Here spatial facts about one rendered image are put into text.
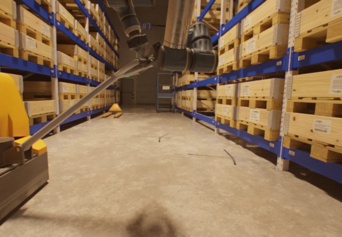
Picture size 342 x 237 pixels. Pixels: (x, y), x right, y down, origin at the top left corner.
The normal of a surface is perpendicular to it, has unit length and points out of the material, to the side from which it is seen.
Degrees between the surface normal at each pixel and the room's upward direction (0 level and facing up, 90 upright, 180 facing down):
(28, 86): 90
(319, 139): 90
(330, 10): 90
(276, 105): 90
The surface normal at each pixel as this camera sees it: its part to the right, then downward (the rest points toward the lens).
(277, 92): 0.12, 0.12
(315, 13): -0.99, -0.01
